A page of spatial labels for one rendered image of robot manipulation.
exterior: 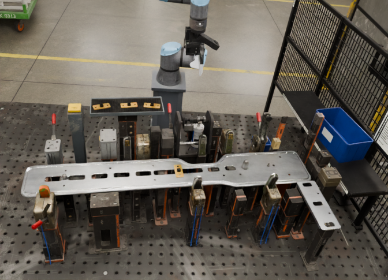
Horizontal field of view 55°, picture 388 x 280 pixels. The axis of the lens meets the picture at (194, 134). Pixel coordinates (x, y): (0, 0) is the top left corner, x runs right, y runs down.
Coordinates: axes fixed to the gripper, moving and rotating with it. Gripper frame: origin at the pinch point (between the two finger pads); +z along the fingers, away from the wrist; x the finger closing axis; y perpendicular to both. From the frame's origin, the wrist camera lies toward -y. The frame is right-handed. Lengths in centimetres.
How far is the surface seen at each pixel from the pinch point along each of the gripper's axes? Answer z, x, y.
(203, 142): 36.7, 10.7, -3.8
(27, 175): 41, 22, 80
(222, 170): 44, 24, -12
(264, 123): 28.1, 8.1, -35.3
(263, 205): 50, 43, -28
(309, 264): 74, 63, -50
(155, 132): 33.8, 4.6, 20.4
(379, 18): 38, -154, -204
